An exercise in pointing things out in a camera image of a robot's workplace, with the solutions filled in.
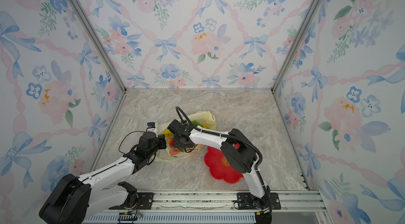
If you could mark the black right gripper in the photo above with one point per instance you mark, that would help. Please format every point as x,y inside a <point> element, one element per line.
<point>176,144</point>

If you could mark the aluminium corner post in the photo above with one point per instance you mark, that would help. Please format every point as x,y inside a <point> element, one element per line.
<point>307,21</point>
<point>92,34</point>

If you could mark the red flower-shaped plate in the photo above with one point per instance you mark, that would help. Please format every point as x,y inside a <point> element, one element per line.
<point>220,168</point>

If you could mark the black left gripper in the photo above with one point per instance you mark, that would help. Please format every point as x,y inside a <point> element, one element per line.
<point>161,138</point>

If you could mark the green grape bunch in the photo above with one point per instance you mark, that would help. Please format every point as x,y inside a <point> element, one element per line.
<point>199,124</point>

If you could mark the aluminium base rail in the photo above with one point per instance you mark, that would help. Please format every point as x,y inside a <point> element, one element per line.
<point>215,207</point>

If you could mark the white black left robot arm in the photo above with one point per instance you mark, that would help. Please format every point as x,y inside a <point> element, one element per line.
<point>75,198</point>

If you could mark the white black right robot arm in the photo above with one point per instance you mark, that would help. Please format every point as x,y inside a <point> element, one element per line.
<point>240,153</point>

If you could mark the yellow bell pepper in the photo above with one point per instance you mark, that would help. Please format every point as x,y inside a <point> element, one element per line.
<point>168,134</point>

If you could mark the red strawberry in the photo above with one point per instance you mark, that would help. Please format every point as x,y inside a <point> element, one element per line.
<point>171,142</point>

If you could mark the aluminium corner post right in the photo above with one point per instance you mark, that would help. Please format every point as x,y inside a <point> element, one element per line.
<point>307,21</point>

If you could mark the yellow printed plastic bag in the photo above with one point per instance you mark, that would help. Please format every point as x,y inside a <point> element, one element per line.
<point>175,154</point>

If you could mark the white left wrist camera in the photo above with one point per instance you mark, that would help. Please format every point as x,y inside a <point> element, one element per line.
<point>151,127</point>

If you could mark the aluminium corner post left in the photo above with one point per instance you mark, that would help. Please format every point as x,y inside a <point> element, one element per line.
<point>92,34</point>

